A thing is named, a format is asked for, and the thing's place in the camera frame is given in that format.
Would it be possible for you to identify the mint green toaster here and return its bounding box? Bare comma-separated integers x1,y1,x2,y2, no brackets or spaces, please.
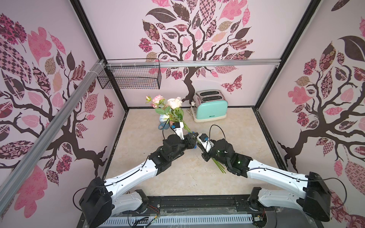
191,90,228,123

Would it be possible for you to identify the pink flower bouquet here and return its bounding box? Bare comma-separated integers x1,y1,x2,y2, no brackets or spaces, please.
145,94,227,174

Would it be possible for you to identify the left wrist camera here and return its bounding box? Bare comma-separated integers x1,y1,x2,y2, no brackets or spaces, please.
171,122,184,140

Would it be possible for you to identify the aluminium frame rail left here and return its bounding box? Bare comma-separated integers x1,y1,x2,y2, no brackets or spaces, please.
1,59,105,213

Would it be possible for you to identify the white slotted cable duct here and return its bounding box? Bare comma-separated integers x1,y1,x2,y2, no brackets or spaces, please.
100,214,253,228

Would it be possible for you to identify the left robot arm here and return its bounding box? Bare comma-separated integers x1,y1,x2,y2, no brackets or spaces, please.
79,133,198,228

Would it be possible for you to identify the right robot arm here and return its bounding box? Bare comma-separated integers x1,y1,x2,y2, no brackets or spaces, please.
198,135,331,222

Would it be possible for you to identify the left camera cable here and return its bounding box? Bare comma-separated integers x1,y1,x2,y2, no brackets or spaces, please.
161,118,175,140

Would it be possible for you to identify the aluminium frame rail back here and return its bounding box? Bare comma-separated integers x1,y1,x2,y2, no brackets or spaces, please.
107,59,281,68

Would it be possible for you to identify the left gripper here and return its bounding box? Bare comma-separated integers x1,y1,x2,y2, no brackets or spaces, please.
170,132,199,161

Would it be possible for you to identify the black wire basket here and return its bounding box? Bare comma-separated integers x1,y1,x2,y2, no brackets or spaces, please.
98,58,162,90

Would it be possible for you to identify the aluminium frame rail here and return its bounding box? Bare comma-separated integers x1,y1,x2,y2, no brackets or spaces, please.
1,59,105,213
107,59,281,68

